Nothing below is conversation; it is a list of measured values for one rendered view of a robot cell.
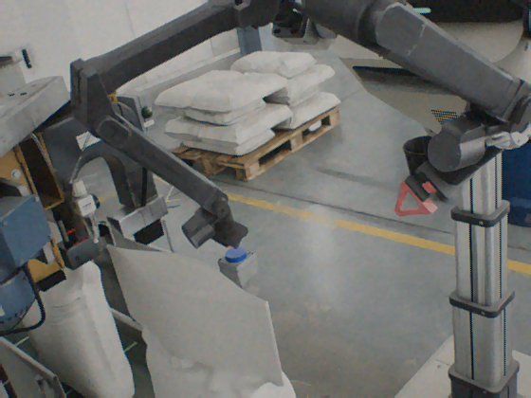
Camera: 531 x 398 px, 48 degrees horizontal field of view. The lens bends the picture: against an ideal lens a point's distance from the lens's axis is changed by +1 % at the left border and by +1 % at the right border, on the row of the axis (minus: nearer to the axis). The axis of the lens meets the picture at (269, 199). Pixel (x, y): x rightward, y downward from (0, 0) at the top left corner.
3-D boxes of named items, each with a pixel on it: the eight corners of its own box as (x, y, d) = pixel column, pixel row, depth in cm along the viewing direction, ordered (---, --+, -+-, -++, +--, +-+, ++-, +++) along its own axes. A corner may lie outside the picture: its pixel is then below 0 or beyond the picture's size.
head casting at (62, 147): (161, 196, 152) (129, 84, 139) (79, 242, 137) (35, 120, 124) (96, 178, 172) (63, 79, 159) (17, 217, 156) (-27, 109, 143)
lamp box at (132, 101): (157, 126, 147) (148, 91, 144) (143, 133, 145) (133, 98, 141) (139, 123, 152) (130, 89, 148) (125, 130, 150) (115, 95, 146)
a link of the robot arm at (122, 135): (110, 111, 106) (84, 88, 113) (90, 135, 106) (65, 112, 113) (237, 202, 140) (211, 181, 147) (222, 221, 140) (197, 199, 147)
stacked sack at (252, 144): (278, 138, 444) (276, 123, 439) (238, 161, 417) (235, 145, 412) (217, 130, 487) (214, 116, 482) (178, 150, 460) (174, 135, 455)
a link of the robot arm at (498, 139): (521, 140, 88) (499, 110, 90) (495, 148, 84) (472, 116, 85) (488, 166, 93) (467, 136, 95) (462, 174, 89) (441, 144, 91)
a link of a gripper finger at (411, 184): (375, 203, 99) (410, 173, 92) (397, 186, 104) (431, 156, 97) (403, 234, 98) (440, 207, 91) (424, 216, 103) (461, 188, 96)
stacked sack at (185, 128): (257, 113, 473) (254, 96, 467) (201, 145, 429) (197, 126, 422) (219, 110, 499) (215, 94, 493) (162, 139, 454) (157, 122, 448)
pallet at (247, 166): (340, 122, 495) (338, 105, 489) (248, 182, 417) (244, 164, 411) (266, 115, 546) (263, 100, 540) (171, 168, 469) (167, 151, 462)
